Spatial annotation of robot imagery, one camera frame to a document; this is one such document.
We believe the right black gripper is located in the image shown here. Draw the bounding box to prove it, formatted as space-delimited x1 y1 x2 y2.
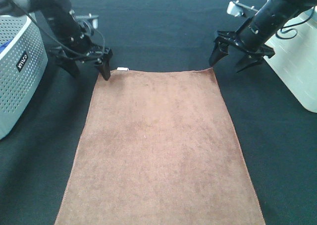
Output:
209 10 275 73

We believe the grey perforated laundry basket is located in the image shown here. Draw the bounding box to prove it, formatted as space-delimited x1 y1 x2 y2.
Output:
0 15 48 138

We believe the blue cloth in basket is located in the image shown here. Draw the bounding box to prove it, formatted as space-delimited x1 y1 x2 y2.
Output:
0 40 11 53

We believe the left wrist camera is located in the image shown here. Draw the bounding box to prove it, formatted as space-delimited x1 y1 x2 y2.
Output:
75 13 100 29

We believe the white plastic storage bin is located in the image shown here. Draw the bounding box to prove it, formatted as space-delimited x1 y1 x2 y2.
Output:
265 13 317 113

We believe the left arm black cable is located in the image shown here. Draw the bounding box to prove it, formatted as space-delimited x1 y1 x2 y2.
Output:
0 0 106 61

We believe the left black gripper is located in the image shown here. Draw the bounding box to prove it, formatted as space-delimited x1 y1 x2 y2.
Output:
48 10 113 81

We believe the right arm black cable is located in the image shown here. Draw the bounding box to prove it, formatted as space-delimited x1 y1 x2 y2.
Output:
276 6 317 40

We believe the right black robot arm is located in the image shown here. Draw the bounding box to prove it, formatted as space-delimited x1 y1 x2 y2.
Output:
209 0 317 72

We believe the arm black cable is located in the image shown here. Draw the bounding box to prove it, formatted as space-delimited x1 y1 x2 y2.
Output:
0 0 106 61
276 6 317 40

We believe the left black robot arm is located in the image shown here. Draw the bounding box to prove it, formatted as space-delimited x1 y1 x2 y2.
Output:
0 0 112 80

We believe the brown microfibre towel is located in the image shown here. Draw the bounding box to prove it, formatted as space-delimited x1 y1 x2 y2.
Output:
55 69 264 225

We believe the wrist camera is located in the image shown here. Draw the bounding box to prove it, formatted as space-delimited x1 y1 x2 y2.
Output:
75 13 100 29
226 0 259 18

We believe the black table cloth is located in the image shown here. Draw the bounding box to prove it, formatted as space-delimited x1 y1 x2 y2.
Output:
0 0 317 225

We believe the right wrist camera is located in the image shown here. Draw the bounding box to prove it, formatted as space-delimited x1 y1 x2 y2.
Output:
226 0 259 18

